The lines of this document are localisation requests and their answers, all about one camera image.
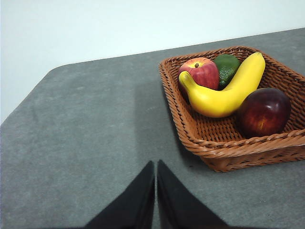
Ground dark red plum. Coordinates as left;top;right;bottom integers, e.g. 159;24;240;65
236;87;292;138

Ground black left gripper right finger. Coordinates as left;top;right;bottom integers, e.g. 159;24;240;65
157;159;229;229

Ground brown wicker basket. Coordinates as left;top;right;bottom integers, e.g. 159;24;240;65
158;45;305;173

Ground red apple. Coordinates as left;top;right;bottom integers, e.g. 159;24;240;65
178;57;220;91

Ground green avocado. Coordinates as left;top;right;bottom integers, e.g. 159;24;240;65
213;54;242;90

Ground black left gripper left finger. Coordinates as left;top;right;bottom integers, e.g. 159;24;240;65
84;161;156;229

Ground yellow banana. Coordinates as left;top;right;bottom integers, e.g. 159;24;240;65
178;52;266;119

